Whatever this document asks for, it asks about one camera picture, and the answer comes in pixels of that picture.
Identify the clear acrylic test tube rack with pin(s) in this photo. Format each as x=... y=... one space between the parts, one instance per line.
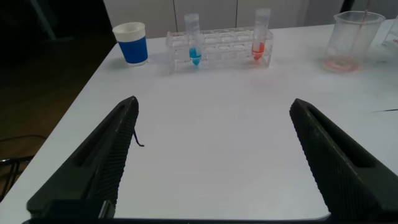
x=224 y=49
x=392 y=34

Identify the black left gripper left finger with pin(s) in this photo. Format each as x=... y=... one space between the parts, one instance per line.
x=93 y=168

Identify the test tube with red pigment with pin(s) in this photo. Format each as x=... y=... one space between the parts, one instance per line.
x=258 y=51

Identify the white partition panel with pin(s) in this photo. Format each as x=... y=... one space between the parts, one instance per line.
x=280 y=12
x=140 y=12
x=323 y=9
x=205 y=12

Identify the clear plastic beaker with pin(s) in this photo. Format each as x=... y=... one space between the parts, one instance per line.
x=342 y=63

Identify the paper cup with blue band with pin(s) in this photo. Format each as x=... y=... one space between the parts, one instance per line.
x=133 y=49

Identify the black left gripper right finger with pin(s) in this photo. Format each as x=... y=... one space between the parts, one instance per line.
x=342 y=168

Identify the metal chair leg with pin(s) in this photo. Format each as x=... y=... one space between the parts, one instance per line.
x=15 y=159

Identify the test tube with blue pigment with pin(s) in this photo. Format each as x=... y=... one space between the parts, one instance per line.
x=195 y=56

